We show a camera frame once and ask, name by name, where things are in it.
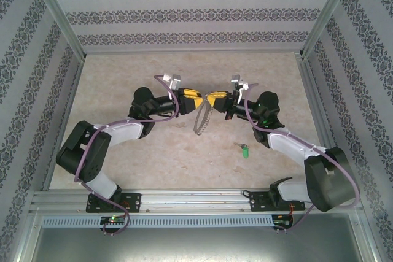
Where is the aluminium table side rail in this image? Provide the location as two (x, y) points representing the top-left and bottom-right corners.
(295, 53), (351, 189)
(42, 55), (85, 192)

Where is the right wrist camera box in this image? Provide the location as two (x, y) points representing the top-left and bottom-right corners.
(230, 74), (250, 103)

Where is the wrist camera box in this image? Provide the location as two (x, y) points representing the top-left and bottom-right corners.
(162, 73), (182, 91)
(230, 74), (250, 103)

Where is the grey metal sheet panel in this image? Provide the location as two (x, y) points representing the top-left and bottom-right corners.
(12, 212), (381, 262)

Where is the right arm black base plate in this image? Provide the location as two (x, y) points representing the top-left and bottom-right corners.
(249, 190), (306, 213)

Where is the aluminium mounting rail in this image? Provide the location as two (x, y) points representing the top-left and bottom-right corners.
(29, 187), (360, 214)

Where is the aluminium table back rail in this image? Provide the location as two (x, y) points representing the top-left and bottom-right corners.
(84, 47), (303, 55)

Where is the slotted grey cable duct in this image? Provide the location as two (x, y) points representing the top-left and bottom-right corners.
(41, 214), (274, 227)

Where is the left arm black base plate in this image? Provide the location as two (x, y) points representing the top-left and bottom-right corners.
(85, 193), (142, 214)

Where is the aluminium corner post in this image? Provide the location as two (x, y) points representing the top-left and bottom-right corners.
(24, 0), (87, 62)
(299, 0), (360, 59)

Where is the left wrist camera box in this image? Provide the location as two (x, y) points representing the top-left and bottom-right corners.
(162, 73), (182, 91)

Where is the large grey keyring with loops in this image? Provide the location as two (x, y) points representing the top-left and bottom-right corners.
(193, 102), (216, 136)

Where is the key with green cap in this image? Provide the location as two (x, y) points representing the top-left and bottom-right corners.
(233, 141), (251, 159)

